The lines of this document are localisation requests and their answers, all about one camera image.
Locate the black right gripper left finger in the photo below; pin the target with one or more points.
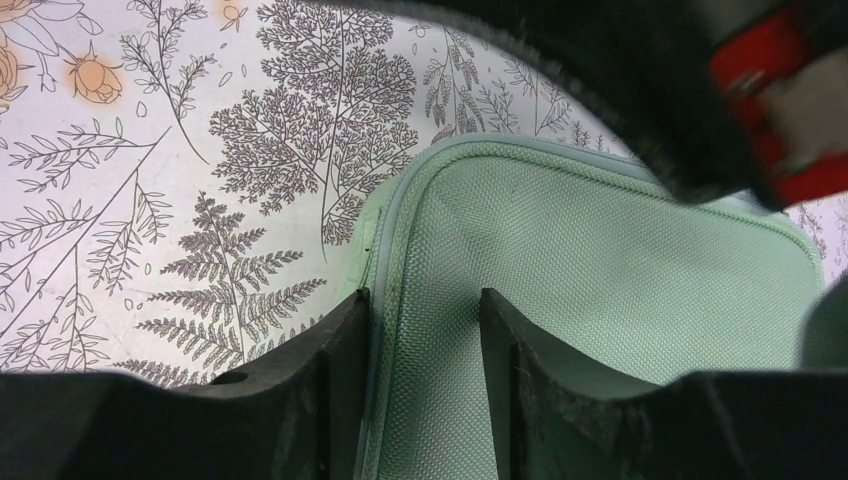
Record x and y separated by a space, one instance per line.
293 413

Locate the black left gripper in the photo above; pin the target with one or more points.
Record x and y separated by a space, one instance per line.
714 97

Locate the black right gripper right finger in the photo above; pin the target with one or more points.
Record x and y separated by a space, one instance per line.
557 413

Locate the mint green medicine kit case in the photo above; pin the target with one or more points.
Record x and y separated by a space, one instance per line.
588 247

